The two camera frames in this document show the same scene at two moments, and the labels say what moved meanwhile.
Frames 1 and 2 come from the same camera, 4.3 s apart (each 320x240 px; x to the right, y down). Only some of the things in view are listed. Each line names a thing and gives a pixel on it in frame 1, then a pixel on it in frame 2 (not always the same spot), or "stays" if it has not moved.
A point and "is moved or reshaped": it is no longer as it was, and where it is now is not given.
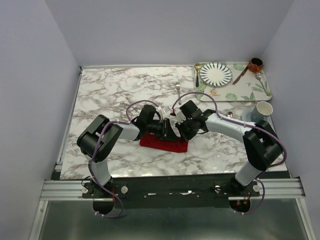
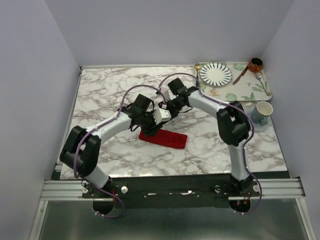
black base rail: x=170 y=193 stays
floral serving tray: x=252 y=86 stays
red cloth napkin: x=152 y=140 is moved or reshaped
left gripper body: x=159 y=129 -> x=148 y=124
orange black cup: x=255 y=64 stays
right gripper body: x=187 y=130 -> x=174 y=106
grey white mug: x=263 y=108 stays
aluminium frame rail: x=283 y=188 stays
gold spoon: x=197 y=67 stays
